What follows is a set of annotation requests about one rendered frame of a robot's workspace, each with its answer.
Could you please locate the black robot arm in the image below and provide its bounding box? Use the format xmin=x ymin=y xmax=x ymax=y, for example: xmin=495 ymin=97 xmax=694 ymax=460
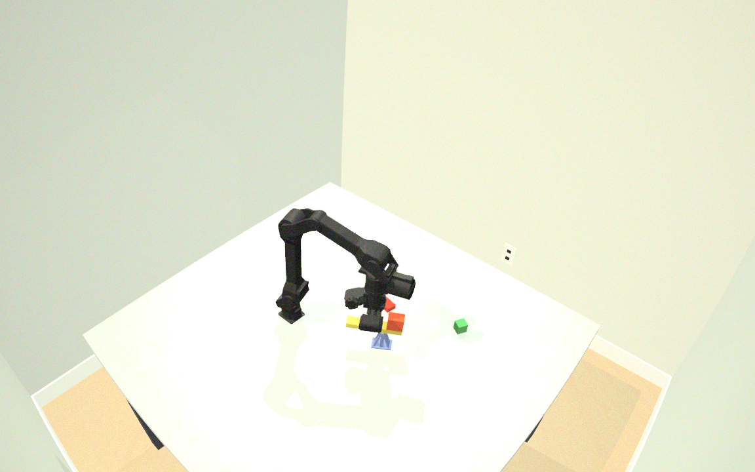
xmin=276 ymin=208 xmax=416 ymax=324

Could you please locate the yellow bar with orange block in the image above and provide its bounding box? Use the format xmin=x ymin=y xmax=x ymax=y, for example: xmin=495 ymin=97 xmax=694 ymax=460
xmin=345 ymin=312 xmax=405 ymax=336

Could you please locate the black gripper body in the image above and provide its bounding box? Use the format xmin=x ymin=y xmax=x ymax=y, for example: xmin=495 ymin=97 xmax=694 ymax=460
xmin=359 ymin=288 xmax=388 ymax=333

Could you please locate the green square block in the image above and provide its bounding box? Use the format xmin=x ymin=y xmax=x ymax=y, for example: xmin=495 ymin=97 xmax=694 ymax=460
xmin=453 ymin=319 xmax=468 ymax=335

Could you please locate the orange-red rectangular block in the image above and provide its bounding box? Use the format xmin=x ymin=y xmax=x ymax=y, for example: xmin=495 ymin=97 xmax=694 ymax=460
xmin=384 ymin=297 xmax=396 ymax=312

